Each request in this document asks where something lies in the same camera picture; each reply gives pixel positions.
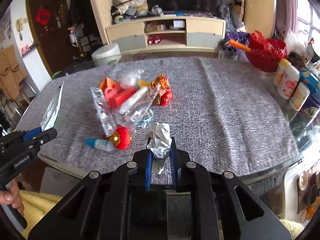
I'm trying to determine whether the blue white small bottle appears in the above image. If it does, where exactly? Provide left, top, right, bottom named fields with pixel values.
left=85, top=138, right=115, bottom=152

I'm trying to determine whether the purple curtain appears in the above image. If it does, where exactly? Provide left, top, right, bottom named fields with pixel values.
left=276, top=0, right=298, bottom=37

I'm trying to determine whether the silver foil ball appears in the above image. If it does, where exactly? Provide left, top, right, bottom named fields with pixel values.
left=146, top=122, right=172, bottom=160

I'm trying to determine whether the dark wooden door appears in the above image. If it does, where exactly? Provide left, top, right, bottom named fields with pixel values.
left=26, top=0, right=78, bottom=76

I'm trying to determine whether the large cardboard box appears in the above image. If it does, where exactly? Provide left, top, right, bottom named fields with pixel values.
left=244, top=0, right=277, bottom=38

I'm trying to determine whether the person's left hand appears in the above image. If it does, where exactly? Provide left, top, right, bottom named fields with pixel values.
left=0, top=179, right=24, bottom=214

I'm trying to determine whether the red door decoration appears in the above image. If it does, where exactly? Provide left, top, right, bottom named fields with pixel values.
left=35, top=8, right=52, bottom=25

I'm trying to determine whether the clear plastic bag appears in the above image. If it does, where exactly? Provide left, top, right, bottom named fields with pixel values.
left=113, top=69, right=159, bottom=128

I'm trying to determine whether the beige tv cabinet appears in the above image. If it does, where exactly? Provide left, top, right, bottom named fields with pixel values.
left=106, top=16, right=226, bottom=55

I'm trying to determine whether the pile of clothes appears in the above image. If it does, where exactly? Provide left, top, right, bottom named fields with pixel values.
left=111, top=0, right=150, bottom=24

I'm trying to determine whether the orange red snack wrapper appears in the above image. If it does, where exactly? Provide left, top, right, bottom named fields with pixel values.
left=151, top=74, right=173, bottom=106

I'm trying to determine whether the orange triangular block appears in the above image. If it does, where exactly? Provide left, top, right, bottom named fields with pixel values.
left=99, top=76, right=116, bottom=91

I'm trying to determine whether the red round lantern toy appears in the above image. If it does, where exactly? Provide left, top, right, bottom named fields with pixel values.
left=108, top=126, right=131, bottom=150

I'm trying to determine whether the orange stick handle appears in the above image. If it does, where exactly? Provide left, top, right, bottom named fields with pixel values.
left=228, top=39, right=251, bottom=52

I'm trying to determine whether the white round stool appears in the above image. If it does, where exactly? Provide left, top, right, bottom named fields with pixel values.
left=91, top=43, right=121, bottom=67

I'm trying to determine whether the grey woven table cloth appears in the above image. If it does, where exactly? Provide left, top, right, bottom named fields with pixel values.
left=17, top=57, right=298, bottom=177

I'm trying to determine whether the red rectangular block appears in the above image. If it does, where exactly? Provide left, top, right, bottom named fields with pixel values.
left=107, top=88, right=137, bottom=109

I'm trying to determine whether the yellow toy block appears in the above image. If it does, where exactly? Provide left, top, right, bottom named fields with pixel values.
left=137, top=80, right=151, bottom=88

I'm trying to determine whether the purple cloth bag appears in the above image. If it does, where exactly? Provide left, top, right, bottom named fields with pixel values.
left=220, top=32, right=250, bottom=54

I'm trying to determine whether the brown hanging coat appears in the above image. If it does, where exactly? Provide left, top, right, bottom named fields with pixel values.
left=0, top=45, right=27, bottom=100

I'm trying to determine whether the clear plastic blister pack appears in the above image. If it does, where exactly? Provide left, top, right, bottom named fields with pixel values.
left=90, top=87, right=117, bottom=137

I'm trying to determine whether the pink plastic toy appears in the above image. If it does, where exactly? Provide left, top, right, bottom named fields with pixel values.
left=104, top=83, right=123, bottom=102

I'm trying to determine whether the blue box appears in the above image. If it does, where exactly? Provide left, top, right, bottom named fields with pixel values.
left=300, top=68, right=319, bottom=98

